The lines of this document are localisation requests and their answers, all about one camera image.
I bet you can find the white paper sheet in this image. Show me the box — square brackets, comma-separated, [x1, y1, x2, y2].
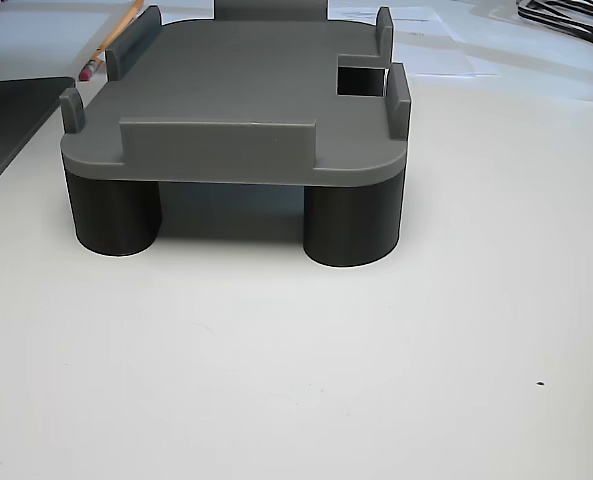
[325, 0, 527, 51]

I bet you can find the grey holder with black legs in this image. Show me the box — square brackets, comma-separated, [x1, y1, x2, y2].
[58, 0, 413, 269]

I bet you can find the yellow pencil with pink eraser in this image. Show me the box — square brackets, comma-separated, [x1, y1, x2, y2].
[78, 0, 146, 83]

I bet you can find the dark grey flat mat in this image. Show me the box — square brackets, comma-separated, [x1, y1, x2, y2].
[0, 76, 77, 205]

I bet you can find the black thin frame stack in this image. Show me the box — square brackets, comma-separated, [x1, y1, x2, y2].
[515, 0, 593, 52]

